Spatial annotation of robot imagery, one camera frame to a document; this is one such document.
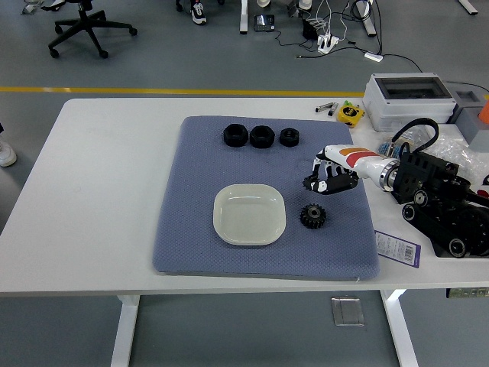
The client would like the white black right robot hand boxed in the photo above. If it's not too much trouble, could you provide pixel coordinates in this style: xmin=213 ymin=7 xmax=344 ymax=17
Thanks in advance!
xmin=303 ymin=145 xmax=387 ymax=196

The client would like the large dark metal gear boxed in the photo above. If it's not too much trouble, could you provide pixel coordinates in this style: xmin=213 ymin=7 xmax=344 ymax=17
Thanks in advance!
xmin=300 ymin=203 xmax=329 ymax=230

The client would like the small black hex nut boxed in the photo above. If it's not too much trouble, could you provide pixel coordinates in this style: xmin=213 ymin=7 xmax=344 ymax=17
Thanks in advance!
xmin=278 ymin=128 xmax=300 ymax=148

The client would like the white flat box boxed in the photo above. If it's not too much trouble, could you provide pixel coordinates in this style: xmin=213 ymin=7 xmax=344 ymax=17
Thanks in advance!
xmin=438 ymin=124 xmax=473 ymax=143

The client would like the large black hex nut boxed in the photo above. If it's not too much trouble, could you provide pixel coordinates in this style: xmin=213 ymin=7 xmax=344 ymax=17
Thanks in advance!
xmin=222 ymin=123 xmax=248 ymax=148
xmin=249 ymin=125 xmax=275 ymax=149

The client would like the grey plastic box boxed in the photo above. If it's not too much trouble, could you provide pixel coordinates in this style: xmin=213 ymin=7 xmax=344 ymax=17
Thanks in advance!
xmin=445 ymin=81 xmax=489 ymax=151

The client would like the two-button control box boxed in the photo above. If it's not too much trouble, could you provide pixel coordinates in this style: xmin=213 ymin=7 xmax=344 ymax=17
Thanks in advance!
xmin=433 ymin=241 xmax=489 ymax=259

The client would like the black charger box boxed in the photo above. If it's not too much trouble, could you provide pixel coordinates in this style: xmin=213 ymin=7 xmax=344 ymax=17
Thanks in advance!
xmin=301 ymin=18 xmax=320 ymax=41

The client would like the blue resistor tape reel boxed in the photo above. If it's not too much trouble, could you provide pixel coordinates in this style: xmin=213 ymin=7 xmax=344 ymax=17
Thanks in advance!
xmin=377 ymin=139 xmax=412 ymax=158

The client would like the yellow tape measure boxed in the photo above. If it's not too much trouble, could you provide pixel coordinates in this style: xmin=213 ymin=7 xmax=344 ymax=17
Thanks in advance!
xmin=337 ymin=105 xmax=367 ymax=126

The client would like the black silver small tool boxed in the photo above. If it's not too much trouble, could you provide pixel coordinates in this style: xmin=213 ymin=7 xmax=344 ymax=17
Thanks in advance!
xmin=315 ymin=102 xmax=339 ymax=117

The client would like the clear bag of white parts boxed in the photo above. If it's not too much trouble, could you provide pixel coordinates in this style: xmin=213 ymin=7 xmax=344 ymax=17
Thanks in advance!
xmin=435 ymin=133 xmax=489 ymax=177

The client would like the purple white label card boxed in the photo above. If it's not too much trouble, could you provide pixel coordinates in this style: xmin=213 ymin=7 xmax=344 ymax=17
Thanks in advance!
xmin=373 ymin=229 xmax=422 ymax=268

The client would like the blue-grey textured mat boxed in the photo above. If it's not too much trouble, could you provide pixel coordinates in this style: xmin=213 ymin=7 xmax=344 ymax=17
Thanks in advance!
xmin=152 ymin=115 xmax=381 ymax=283

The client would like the white power strip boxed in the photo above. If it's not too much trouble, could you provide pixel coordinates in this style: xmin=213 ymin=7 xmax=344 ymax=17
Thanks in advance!
xmin=316 ymin=33 xmax=340 ymax=54

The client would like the white square plate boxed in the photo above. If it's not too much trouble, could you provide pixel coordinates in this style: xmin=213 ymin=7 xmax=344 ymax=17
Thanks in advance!
xmin=212 ymin=183 xmax=287 ymax=247

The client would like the grey desk leg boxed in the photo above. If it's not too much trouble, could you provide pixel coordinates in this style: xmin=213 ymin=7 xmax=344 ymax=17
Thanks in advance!
xmin=355 ymin=0 xmax=377 ymax=38

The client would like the metal floor hatch plate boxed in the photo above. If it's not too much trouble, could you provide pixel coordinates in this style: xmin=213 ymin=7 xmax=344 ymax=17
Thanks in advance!
xmin=330 ymin=297 xmax=366 ymax=328

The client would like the black device with screen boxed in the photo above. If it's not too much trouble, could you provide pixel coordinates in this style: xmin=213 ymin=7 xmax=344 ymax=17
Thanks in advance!
xmin=254 ymin=14 xmax=276 ymax=33

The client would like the grey under-table socket strip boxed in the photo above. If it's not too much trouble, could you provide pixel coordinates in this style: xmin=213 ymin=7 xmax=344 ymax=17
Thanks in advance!
xmin=445 ymin=287 xmax=489 ymax=300

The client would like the white table leg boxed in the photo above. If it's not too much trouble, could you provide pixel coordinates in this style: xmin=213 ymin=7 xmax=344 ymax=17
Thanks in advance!
xmin=110 ymin=294 xmax=141 ymax=367
xmin=380 ymin=289 xmax=420 ymax=367

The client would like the person's dark white shoe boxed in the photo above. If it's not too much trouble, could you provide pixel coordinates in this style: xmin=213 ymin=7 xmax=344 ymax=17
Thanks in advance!
xmin=189 ymin=0 xmax=208 ymax=26

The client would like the black office chair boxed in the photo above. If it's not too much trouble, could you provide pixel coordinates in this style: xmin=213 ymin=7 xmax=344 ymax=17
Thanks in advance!
xmin=48 ymin=0 xmax=138 ymax=60

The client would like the grey electrical enclosure box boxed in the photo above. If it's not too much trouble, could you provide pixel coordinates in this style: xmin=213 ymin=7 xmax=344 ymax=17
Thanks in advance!
xmin=361 ymin=72 xmax=458 ymax=133

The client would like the black floor cable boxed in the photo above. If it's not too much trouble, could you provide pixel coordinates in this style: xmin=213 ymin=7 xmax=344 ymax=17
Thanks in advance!
xmin=381 ymin=53 xmax=424 ymax=73

